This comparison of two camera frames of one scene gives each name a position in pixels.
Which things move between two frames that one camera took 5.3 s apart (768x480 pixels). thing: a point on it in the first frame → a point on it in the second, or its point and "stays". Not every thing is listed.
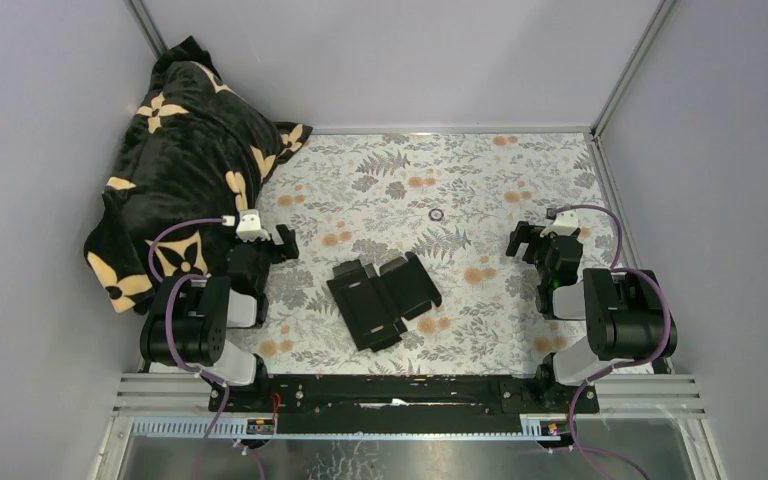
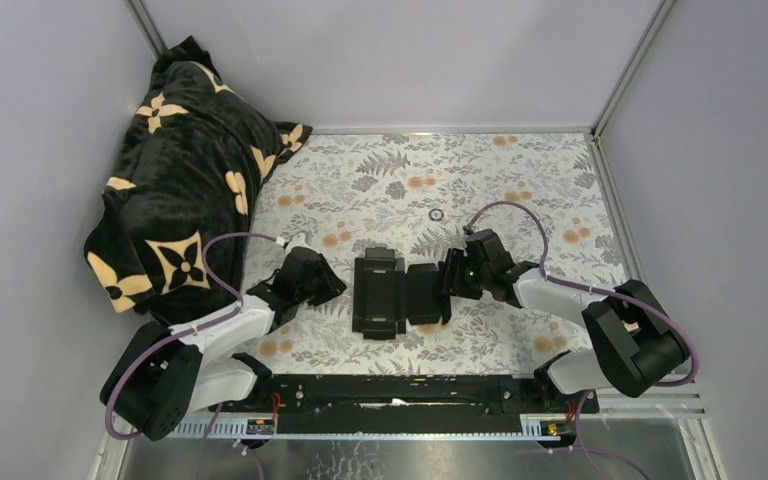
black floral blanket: (191, 161) stays
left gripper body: (269, 253) → (323, 288)
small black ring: (435, 219) stays
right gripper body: (536, 250) → (469, 280)
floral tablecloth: (447, 199) stays
